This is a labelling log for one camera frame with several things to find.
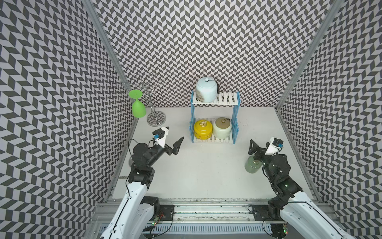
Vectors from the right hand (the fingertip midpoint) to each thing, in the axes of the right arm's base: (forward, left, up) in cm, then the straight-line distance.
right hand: (257, 143), depth 77 cm
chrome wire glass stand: (+33, +65, -17) cm, 75 cm away
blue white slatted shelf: (+50, +12, -13) cm, 52 cm away
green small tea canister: (-7, +1, -12) cm, 14 cm away
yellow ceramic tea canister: (+15, +28, -8) cm, 33 cm away
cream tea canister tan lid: (+16, +16, -7) cm, 24 cm away
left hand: (+1, +43, +9) cm, 44 cm away
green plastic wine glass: (+23, +67, +5) cm, 71 cm away
